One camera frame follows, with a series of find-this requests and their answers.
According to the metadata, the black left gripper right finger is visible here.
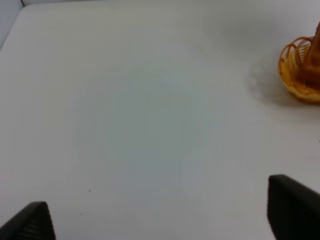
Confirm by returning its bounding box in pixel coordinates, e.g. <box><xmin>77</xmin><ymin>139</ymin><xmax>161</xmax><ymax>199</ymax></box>
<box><xmin>267</xmin><ymin>174</ymin><xmax>320</xmax><ymax>240</ymax></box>

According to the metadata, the orange woven wicker basket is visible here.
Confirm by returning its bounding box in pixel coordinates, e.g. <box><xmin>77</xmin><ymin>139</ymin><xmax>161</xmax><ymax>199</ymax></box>
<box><xmin>278</xmin><ymin>36</ymin><xmax>320</xmax><ymax>105</ymax></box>

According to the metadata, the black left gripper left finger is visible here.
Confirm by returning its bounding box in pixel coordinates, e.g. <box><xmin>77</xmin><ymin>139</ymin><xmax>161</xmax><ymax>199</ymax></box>
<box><xmin>0</xmin><ymin>201</ymin><xmax>56</xmax><ymax>240</ymax></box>

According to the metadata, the orange waffle slice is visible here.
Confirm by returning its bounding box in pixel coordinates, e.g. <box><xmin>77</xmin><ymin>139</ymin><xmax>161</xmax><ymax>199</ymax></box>
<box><xmin>299</xmin><ymin>24</ymin><xmax>320</xmax><ymax>89</ymax></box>

